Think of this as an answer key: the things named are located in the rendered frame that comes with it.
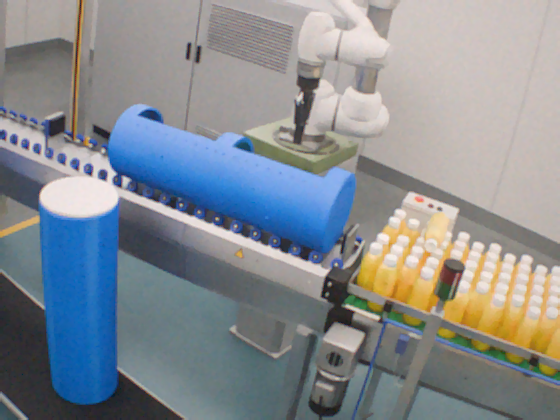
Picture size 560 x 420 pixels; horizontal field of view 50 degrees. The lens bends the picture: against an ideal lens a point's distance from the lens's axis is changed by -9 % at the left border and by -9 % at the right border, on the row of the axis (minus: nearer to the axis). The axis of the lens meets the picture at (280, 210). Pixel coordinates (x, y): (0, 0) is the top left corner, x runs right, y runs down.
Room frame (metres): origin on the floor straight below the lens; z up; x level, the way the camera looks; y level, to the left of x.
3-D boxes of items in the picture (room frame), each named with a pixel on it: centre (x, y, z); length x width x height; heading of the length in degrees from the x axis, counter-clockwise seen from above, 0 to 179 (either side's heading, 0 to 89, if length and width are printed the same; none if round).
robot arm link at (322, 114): (2.60, -0.07, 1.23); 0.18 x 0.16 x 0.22; 83
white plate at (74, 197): (1.84, 0.68, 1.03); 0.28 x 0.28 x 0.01
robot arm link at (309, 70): (2.00, -0.02, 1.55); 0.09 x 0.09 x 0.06
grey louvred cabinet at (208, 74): (4.33, 0.61, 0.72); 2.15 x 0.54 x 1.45; 59
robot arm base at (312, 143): (2.61, -0.04, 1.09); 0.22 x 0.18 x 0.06; 64
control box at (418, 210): (2.11, -0.54, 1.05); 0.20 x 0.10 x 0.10; 69
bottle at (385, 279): (1.71, -0.36, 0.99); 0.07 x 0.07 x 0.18
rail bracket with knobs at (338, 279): (1.71, -0.22, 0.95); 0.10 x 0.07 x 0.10; 159
